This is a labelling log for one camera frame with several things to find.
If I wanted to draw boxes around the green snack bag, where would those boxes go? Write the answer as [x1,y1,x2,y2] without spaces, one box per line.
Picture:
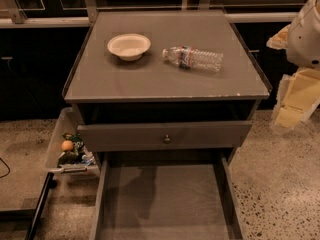
[58,133,85,165]

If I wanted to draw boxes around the round metal drawer knob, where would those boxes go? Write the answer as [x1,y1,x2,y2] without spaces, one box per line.
[163,134,172,144]

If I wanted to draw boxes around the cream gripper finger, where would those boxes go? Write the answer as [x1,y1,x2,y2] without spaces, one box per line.
[270,67,320,133]
[266,25,290,50]

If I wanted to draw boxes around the black floor cable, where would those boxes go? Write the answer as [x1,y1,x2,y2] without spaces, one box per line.
[0,157,11,179]

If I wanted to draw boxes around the grey top drawer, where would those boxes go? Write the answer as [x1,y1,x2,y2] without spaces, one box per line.
[77,121,252,152]

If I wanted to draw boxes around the white paper bowl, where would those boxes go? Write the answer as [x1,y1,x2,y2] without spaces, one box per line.
[107,34,151,61]

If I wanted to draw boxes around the grey open middle drawer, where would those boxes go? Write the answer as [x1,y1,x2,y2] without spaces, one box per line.
[89,151,248,240]

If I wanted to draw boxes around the grey wooden drawer cabinet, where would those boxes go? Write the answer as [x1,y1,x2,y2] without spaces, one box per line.
[61,9,273,240]

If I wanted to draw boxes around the black metal bar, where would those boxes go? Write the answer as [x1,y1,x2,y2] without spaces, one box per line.
[24,172,54,240]

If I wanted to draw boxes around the clear plastic water bottle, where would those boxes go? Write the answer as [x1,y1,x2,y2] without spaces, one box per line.
[162,46,224,72]

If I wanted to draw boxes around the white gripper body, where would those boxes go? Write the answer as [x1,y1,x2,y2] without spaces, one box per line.
[286,0,320,68]

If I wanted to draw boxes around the metal railing frame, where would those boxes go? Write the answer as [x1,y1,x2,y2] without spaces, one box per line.
[0,0,308,26]

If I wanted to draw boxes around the orange fruit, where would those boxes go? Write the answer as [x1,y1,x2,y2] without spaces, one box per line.
[61,140,73,151]

